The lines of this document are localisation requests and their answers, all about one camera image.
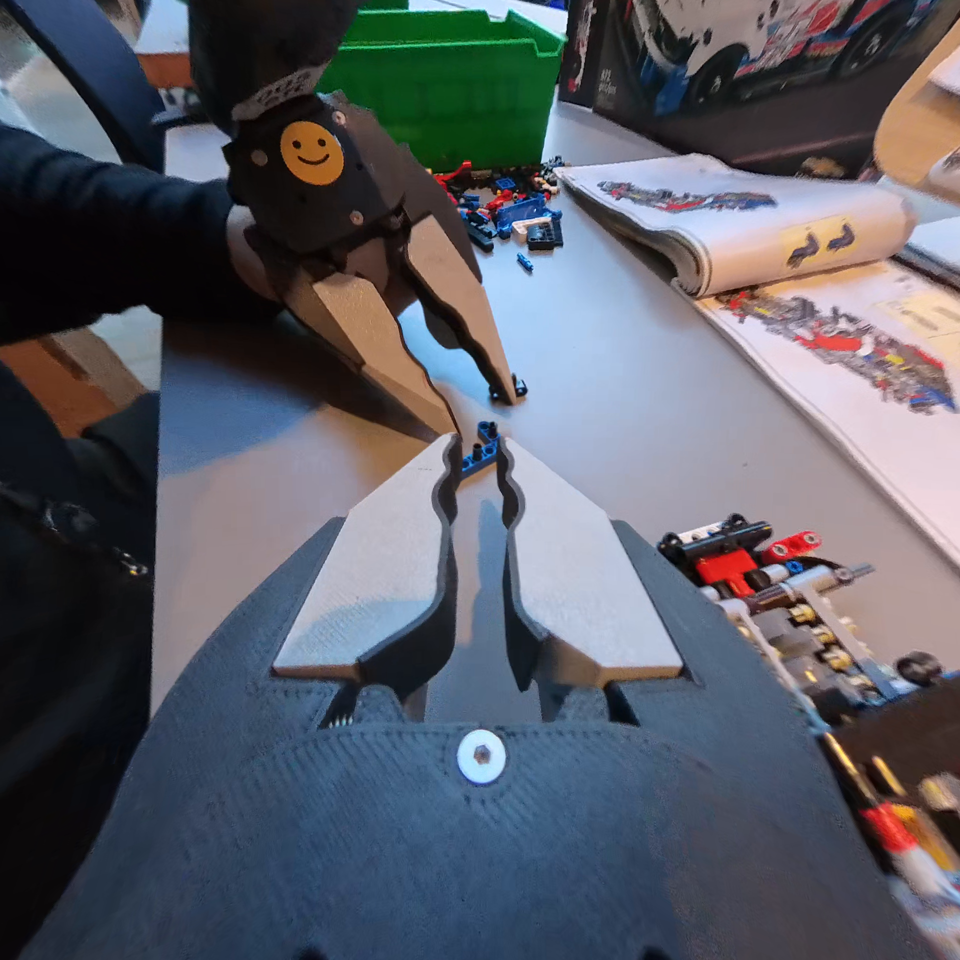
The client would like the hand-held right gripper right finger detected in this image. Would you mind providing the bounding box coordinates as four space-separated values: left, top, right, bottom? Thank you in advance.
496 437 685 695

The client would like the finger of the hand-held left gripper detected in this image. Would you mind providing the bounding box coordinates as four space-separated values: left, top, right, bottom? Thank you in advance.
405 213 519 406
311 273 460 440

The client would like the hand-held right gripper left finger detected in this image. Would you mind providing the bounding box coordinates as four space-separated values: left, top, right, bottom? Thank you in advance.
273 433 462 702

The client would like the blue angled beam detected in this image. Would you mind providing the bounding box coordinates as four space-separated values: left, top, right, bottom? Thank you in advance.
461 420 504 477

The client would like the brick car chassis model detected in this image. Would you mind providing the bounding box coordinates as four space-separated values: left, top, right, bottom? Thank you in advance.
658 513 960 924

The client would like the person's left forearm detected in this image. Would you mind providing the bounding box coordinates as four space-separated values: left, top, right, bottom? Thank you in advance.
0 123 279 346

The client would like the person's left hand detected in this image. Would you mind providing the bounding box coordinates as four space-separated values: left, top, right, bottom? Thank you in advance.
227 206 286 303

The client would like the pile of loose bricks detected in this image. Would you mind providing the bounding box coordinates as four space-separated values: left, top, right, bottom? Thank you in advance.
431 156 567 252

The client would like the green storage bin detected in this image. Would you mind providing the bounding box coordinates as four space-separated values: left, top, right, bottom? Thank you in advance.
318 7 567 174

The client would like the dark curved chair back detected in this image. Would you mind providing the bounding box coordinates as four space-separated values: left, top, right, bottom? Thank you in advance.
3 0 168 174

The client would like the building instruction booklet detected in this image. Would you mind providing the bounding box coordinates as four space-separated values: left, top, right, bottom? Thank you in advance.
555 153 960 567

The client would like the toy car set box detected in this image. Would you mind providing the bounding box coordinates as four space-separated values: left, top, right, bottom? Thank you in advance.
558 0 960 179

